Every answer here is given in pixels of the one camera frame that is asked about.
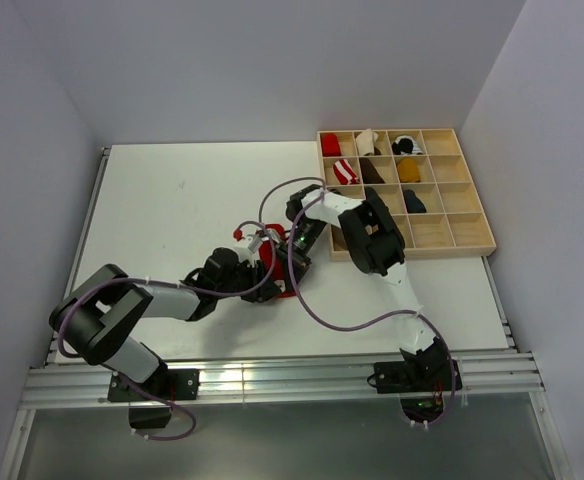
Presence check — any rolled dark brown sock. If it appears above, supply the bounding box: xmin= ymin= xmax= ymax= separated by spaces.
xmin=359 ymin=157 xmax=385 ymax=184

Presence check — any wooden compartment tray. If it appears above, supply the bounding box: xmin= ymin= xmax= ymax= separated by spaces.
xmin=317 ymin=128 xmax=496 ymax=259

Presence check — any rolled red white striped sock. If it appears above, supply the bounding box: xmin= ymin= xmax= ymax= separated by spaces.
xmin=333 ymin=158 xmax=360 ymax=185

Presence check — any aluminium frame rail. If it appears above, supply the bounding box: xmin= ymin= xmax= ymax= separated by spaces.
xmin=18 ymin=348 xmax=545 ymax=410

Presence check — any rolled mustard yellow sock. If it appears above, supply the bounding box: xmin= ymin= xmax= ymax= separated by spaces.
xmin=397 ymin=158 xmax=421 ymax=183

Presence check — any rolled black white sock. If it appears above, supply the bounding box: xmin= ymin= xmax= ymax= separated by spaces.
xmin=391 ymin=135 xmax=423 ymax=156

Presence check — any rolled dark teal sock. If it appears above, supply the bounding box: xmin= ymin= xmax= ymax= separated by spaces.
xmin=403 ymin=189 xmax=427 ymax=214

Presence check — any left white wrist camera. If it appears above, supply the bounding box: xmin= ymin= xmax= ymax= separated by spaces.
xmin=231 ymin=229 xmax=263 ymax=264

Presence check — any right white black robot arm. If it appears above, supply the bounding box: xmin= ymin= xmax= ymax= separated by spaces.
xmin=286 ymin=184 xmax=461 ymax=392

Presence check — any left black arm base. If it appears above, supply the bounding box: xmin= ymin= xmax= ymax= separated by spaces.
xmin=106 ymin=367 xmax=199 ymax=441

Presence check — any rolled cream sock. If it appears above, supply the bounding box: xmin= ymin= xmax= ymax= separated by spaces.
xmin=355 ymin=129 xmax=378 ymax=156

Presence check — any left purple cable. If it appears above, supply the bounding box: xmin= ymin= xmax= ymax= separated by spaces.
xmin=57 ymin=220 xmax=283 ymax=442

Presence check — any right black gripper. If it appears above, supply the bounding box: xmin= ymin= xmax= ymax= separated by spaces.
xmin=273 ymin=218 xmax=328 ymax=294

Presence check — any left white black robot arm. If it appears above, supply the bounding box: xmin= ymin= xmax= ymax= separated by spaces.
xmin=49 ymin=247 xmax=281 ymax=399

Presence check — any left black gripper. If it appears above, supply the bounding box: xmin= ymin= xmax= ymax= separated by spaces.
xmin=215 ymin=257 xmax=281 ymax=303

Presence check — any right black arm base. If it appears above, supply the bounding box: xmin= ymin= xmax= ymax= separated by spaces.
xmin=366 ymin=358 xmax=463 ymax=424

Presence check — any red patterned sock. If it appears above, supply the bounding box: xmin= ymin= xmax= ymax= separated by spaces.
xmin=259 ymin=223 xmax=295 ymax=298

